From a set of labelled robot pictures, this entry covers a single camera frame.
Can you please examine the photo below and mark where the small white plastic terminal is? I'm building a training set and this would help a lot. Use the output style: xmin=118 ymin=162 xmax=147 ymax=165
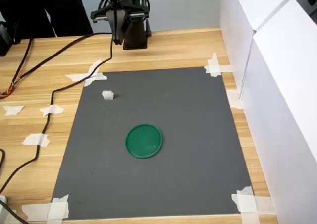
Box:
xmin=102 ymin=90 xmax=115 ymax=101

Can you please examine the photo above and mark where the round green lid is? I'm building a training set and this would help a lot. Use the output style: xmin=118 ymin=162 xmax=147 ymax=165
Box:
xmin=125 ymin=123 xmax=164 ymax=160

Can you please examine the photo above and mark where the white partition panel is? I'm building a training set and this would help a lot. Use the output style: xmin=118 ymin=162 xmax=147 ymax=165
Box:
xmin=219 ymin=0 xmax=294 ymax=106
xmin=239 ymin=0 xmax=317 ymax=224

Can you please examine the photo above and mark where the dark grey mat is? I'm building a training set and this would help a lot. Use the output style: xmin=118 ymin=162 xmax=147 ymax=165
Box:
xmin=51 ymin=66 xmax=255 ymax=220

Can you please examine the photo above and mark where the black taped camera cable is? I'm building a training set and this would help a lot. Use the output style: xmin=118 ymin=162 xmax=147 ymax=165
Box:
xmin=0 ymin=33 xmax=115 ymax=194

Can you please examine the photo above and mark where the thin black cable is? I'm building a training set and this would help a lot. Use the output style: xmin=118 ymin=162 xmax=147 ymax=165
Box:
xmin=11 ymin=37 xmax=34 ymax=85

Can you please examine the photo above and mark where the black cable with coloured wires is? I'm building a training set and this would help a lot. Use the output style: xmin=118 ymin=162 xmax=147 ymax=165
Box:
xmin=0 ymin=32 xmax=111 ymax=100

